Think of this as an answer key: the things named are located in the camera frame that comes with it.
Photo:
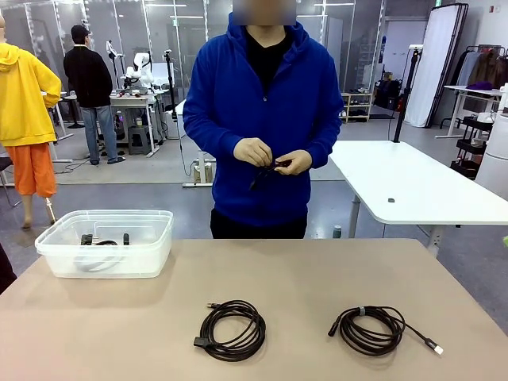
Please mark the black utility cart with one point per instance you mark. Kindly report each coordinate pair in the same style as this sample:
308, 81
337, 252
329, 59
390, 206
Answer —
472, 143

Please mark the mannequin in yellow hoodie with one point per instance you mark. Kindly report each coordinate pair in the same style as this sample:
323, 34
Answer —
24, 99

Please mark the person's right hand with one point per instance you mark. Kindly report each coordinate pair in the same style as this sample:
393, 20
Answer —
254, 152

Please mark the black luggage bags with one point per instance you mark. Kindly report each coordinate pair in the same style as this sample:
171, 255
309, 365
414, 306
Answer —
387, 95

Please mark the blue sleeved left forearm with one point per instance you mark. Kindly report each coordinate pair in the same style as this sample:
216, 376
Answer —
327, 143

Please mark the blue sleeved right forearm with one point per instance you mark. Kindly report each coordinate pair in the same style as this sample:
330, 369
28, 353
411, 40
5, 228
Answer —
210, 133

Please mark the clothes rack with coats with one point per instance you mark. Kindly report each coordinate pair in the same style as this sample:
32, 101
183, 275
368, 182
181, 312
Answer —
486, 65

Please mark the clear plastic storage box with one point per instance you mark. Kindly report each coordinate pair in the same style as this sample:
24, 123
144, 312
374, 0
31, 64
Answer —
151, 246

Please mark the person's left hand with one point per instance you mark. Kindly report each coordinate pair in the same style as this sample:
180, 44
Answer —
297, 164

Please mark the gray step stool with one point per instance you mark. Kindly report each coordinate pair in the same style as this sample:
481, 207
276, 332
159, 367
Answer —
139, 141

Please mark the white workbench desk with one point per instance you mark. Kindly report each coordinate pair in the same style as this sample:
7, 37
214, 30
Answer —
133, 101

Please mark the white desk with legs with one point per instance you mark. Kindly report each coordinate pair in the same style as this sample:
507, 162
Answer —
472, 91

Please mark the wooden shoe rack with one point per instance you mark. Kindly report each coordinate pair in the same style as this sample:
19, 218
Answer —
359, 107

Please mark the white device on stand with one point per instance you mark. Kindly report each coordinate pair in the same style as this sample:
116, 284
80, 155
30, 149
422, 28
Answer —
111, 49

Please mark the black tripod pole with light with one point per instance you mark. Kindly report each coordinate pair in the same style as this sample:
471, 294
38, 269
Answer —
405, 95

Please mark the white folding screen panel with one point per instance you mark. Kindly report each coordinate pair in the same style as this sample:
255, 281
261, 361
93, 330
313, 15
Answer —
432, 71

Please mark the white cylindrical column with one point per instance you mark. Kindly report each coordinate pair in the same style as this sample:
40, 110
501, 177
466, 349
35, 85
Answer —
496, 158

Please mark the black camera tripod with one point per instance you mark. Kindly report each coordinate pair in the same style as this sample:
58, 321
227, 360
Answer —
170, 79

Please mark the purple cloth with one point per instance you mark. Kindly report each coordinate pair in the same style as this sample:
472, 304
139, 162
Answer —
480, 85

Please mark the small gray cylinder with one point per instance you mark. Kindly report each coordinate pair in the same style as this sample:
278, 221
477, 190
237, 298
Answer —
337, 232

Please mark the person in blue hoodie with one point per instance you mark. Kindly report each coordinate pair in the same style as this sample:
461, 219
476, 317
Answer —
262, 99

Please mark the small white robot arm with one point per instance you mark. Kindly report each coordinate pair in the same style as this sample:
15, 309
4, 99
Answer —
141, 69

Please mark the man in black sweater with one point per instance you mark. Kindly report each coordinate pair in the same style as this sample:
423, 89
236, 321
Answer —
89, 79

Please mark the large white table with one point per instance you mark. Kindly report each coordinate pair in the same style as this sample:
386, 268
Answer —
416, 178

